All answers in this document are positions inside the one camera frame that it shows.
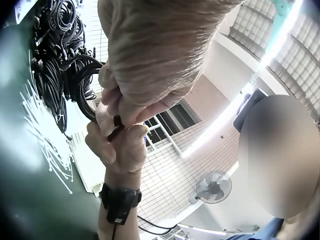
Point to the person's right hand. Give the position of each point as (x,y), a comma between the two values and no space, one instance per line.
(125,155)

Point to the pile of white zip ties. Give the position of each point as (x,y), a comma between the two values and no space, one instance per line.
(47,140)

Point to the person's right fingers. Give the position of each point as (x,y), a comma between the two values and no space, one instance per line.
(100,140)

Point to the person's right thumb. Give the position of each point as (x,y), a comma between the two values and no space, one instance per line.
(136,141)

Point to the person's left fingers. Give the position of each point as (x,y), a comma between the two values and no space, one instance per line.
(130,110)

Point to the white-framed window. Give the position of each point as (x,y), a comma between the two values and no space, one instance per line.
(172,125)

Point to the person's body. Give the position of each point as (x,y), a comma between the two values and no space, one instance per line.
(262,231)

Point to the black wrist band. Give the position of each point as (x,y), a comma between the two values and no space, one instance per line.
(119,202)

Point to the white wall fan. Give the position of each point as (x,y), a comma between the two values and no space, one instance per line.
(213,187)

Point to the person's left hand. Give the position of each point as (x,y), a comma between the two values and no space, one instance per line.
(155,47)

